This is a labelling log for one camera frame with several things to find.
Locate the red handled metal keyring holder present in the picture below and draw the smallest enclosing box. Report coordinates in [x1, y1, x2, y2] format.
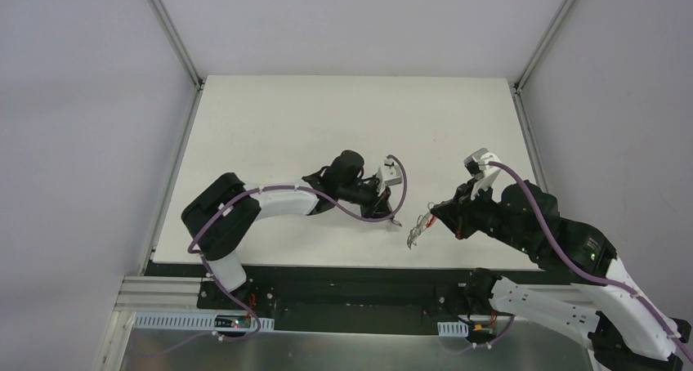
[406, 202, 437, 249]

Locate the silver key with black tag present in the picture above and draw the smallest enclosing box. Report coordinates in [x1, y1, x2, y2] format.
[386, 219, 402, 232]

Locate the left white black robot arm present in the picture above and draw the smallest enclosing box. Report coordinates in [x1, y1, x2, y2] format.
[181, 150, 408, 310]

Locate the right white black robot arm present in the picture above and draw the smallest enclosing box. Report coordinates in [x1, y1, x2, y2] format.
[430, 181, 692, 370]

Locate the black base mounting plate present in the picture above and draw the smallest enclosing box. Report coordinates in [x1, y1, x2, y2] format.
[143, 260, 518, 336]

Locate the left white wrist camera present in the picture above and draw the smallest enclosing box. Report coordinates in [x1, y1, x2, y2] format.
[376, 158, 404, 188]

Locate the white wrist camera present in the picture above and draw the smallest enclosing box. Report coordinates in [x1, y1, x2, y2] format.
[463, 148, 500, 200]
[376, 158, 404, 188]

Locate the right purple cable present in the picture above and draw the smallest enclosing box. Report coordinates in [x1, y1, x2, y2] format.
[436, 161, 693, 364]

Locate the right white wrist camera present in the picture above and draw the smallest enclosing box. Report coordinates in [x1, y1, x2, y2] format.
[463, 148, 500, 200]

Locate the right white cable duct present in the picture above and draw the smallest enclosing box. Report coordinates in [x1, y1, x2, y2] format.
[436, 321, 469, 338]

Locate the white cable duct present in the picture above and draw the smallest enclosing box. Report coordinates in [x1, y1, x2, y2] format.
[133, 312, 275, 333]
[436, 321, 469, 338]

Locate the right aluminium frame post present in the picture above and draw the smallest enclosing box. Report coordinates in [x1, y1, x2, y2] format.
[513, 0, 579, 95]

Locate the aluminium frame post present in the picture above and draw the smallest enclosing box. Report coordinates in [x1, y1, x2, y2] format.
[146, 0, 204, 92]
[513, 0, 579, 95]

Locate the left white cable duct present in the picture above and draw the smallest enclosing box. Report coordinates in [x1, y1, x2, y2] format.
[133, 312, 275, 333]

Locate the left aluminium frame post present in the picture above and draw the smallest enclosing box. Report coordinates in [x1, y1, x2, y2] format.
[146, 0, 204, 92]

